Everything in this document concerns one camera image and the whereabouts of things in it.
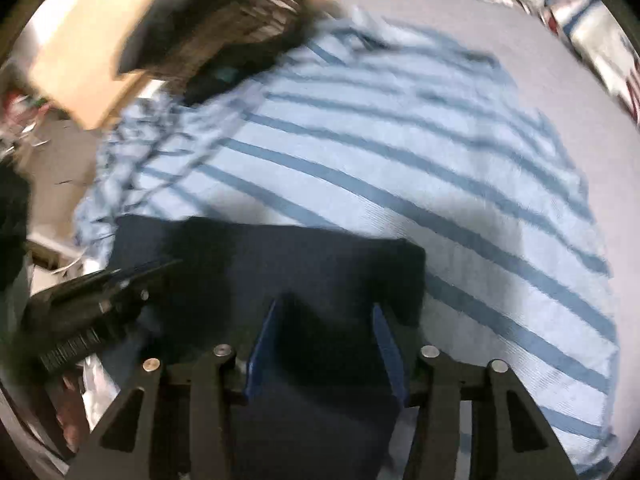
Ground wooden headboard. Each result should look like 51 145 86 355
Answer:
27 0 416 131

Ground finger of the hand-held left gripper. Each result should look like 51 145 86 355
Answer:
112 258 183 291

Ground blue striped blanket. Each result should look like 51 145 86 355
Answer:
75 2 618 476

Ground black cloth garment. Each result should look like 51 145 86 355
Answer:
117 0 311 73

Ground person's left hand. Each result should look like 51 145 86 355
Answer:
50 375 93 453

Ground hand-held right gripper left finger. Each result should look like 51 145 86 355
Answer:
65 297 286 480

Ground brown striped fringed scarf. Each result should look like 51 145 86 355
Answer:
145 0 321 106

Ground white red blue printed cloth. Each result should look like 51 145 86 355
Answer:
415 0 640 126

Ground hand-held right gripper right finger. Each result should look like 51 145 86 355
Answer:
371 302 578 480

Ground navy knit cardigan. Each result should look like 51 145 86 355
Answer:
100 215 426 480

